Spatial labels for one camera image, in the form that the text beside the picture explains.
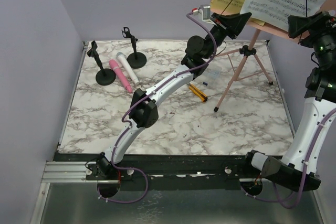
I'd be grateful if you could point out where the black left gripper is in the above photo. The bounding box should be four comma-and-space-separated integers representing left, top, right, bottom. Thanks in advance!
202, 11, 248, 59

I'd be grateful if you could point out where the pink music stand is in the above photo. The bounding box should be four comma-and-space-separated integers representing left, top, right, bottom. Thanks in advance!
214, 16, 335, 112

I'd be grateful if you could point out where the black round-base mic stand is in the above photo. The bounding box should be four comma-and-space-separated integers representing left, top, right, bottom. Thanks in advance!
122, 27, 147, 69

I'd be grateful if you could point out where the white toy microphone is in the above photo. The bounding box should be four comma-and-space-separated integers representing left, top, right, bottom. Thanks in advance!
117, 52, 140, 84

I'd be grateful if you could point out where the pink toy microphone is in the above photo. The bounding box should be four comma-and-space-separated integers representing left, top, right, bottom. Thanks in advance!
109, 59, 133, 93

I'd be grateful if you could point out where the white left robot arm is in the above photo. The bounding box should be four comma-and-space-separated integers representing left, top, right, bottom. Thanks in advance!
96, 12, 251, 179

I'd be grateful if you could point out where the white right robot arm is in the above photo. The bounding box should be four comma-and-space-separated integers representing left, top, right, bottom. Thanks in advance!
241, 11, 335, 192

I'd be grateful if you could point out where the clear plastic organizer box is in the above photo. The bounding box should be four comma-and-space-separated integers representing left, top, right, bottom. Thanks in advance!
201, 70, 221, 87

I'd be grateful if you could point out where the yellow utility knife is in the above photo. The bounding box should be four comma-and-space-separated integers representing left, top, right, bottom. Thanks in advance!
188, 83, 208, 103

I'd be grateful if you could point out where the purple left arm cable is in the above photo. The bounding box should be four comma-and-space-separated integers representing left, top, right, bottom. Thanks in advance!
97, 11, 217, 204

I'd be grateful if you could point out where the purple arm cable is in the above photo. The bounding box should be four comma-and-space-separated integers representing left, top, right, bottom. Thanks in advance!
97, 11, 217, 204
272, 110, 336, 209

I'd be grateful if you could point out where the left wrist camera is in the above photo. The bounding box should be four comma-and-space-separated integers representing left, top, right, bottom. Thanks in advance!
192, 5, 213, 24

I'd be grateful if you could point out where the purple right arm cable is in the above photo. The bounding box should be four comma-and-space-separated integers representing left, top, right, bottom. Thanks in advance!
272, 110, 336, 209

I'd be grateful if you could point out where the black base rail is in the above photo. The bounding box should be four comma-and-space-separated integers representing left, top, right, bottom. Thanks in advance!
86, 153, 274, 192

